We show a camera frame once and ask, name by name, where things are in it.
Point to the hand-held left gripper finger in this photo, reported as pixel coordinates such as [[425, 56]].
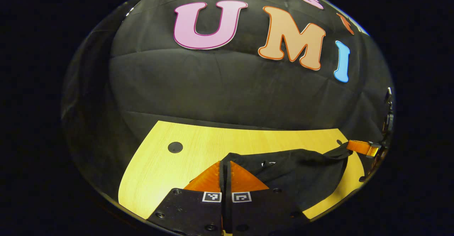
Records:
[[228, 182], [222, 182]]

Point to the black table grommet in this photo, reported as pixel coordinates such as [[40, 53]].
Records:
[[175, 147]]

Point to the black backdrop cloth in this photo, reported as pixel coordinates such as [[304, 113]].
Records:
[[230, 87]]

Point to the black trousers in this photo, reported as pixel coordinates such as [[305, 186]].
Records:
[[301, 179]]

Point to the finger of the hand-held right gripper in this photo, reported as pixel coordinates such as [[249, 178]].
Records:
[[360, 146]]

